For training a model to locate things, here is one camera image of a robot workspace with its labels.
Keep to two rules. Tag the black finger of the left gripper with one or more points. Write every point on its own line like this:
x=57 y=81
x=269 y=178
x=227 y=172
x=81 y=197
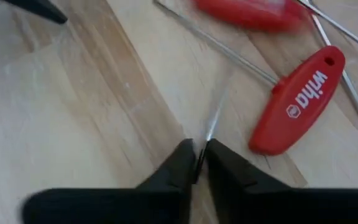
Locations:
x=39 y=8

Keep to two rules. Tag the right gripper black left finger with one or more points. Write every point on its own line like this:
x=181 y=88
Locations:
x=120 y=205

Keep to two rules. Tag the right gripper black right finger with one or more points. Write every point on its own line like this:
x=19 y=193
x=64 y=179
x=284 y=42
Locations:
x=275 y=205

